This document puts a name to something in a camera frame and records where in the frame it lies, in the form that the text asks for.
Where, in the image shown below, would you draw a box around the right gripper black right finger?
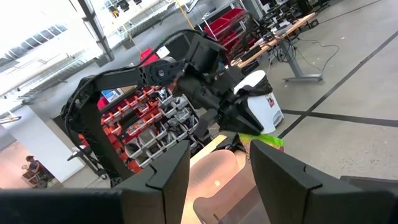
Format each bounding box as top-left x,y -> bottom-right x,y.
249,139 -> 398,224

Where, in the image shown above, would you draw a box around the person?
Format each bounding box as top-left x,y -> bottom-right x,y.
24,154 -> 50,187

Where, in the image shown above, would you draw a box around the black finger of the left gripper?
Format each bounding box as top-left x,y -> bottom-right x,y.
216,133 -> 247,153
218,98 -> 266,137

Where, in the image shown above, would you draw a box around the white trash can black liner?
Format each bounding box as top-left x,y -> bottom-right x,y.
233,69 -> 285,135

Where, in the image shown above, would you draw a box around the parts rack orange grey bins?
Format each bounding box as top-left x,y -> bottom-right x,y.
77,84 -> 201,175

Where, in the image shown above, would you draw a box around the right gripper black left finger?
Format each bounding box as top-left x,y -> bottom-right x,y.
114,140 -> 192,224

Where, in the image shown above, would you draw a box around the pink translucent bowl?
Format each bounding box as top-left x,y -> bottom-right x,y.
188,149 -> 249,203

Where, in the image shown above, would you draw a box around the black rolling cart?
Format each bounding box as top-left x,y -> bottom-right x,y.
67,144 -> 108,182

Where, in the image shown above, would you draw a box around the green shrimp ramen packet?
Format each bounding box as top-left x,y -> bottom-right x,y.
238,133 -> 285,154

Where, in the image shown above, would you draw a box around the red storage bins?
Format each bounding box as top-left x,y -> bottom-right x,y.
203,7 -> 251,50

